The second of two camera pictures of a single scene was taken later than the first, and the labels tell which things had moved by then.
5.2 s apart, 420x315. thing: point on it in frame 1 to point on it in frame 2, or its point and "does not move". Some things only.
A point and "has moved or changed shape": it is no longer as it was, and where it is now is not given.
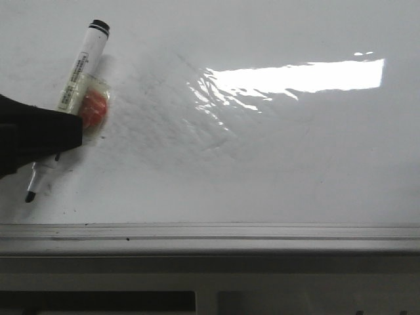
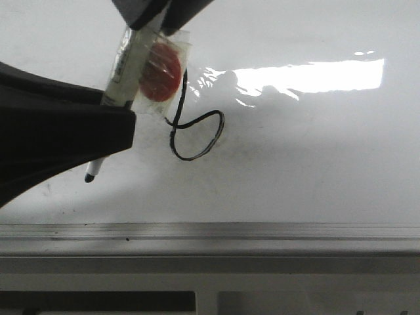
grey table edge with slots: [210, 285] does not move
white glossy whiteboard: [225, 111] does not move
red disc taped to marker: [94, 104] has moved or changed shape
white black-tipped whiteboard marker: [86, 56] to [125, 78]
